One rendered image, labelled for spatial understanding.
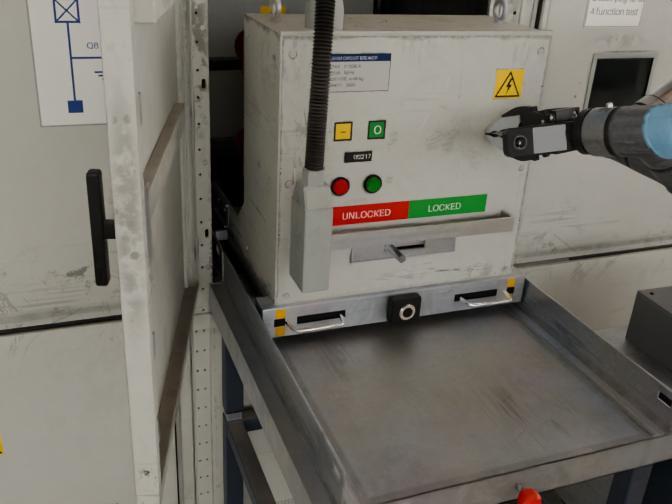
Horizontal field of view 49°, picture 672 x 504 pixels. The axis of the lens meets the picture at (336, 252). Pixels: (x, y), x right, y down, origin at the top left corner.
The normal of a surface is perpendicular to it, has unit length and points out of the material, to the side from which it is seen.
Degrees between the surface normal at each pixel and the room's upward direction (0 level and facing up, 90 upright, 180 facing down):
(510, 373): 0
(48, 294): 90
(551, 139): 74
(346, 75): 90
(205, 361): 90
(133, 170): 90
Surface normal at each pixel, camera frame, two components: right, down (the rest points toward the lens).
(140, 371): 0.08, 0.43
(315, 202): 0.33, -0.08
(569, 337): -0.93, 0.11
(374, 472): 0.05, -0.91
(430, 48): 0.35, 0.41
